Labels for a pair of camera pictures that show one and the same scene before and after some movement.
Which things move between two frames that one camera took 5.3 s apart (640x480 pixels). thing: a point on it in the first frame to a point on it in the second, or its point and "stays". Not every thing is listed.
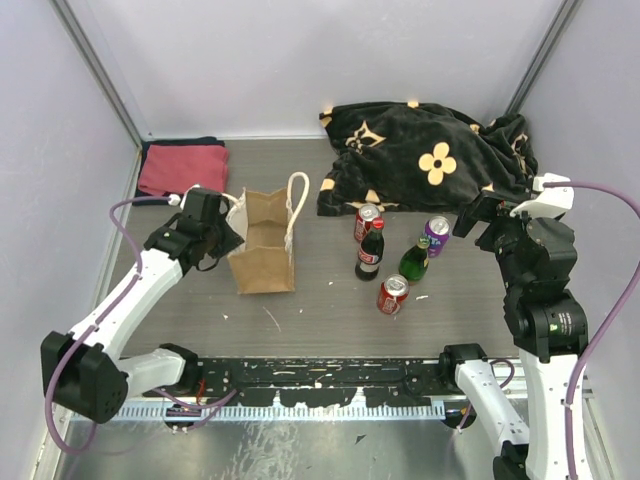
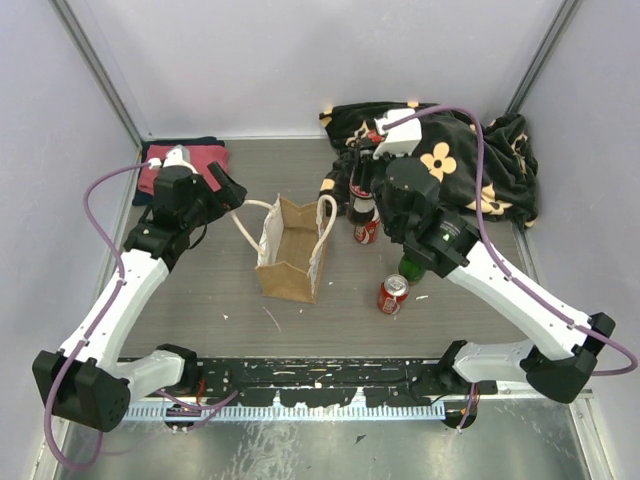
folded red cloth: [172, 169] stays
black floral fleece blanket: [410, 156] stays
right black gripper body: [500, 235] to [384, 214]
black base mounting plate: [384, 383] stays
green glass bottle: [414, 262] stays
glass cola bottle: [371, 251] to [361, 205]
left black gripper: [233, 240] to [232, 193]
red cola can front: [392, 294] stays
